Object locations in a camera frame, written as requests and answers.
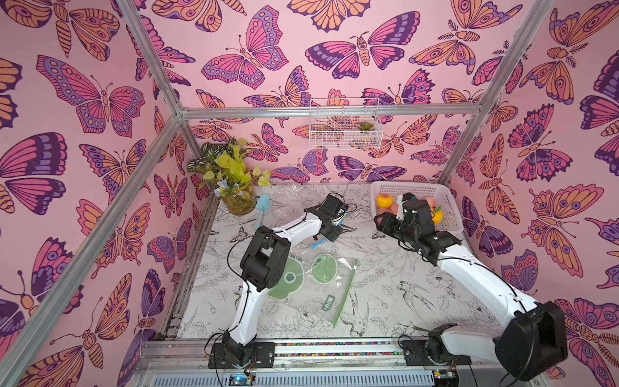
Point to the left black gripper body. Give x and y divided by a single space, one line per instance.
333 229

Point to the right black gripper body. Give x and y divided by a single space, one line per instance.
387 225

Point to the pink peach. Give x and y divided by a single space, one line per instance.
431 202
393 209

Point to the yellow-orange peach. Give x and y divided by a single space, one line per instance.
384 201

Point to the clear blue-zipper zip bag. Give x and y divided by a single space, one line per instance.
290 221

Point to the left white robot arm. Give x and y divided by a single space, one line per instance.
263 265

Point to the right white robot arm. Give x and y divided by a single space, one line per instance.
534 337

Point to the pink peach in basket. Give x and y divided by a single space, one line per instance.
431 202

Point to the green printed zip bag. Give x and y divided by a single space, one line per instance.
316 281

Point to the yellow bell pepper toy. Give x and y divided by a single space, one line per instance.
437 215

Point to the white plastic basket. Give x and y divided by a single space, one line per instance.
452 220

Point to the potted green plant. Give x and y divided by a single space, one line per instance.
223 170

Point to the white wire wall basket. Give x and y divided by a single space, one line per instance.
335 127

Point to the small succulent in wire basket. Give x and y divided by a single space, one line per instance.
366 126

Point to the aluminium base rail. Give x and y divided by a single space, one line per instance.
402 361

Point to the aluminium frame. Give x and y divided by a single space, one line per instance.
94 149

